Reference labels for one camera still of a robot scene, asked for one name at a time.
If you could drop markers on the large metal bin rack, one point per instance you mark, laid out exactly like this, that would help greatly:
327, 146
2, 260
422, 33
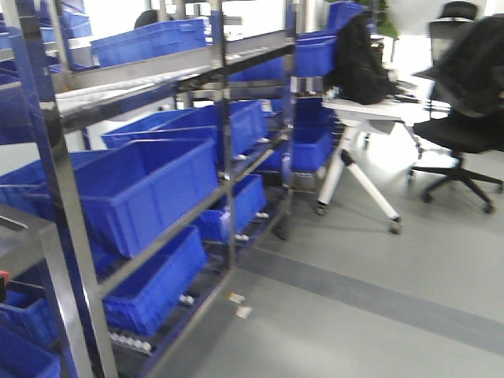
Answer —
53, 235

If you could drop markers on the blue bin on rack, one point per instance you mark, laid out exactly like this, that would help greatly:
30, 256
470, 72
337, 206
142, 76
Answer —
131, 194

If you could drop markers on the blue bin lower rack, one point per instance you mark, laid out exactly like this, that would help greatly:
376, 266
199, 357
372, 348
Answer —
141, 303

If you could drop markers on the black backpack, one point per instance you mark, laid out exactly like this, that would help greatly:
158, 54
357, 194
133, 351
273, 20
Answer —
357, 69

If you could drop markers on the black office chair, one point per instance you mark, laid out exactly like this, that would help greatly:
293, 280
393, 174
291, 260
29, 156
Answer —
468, 76

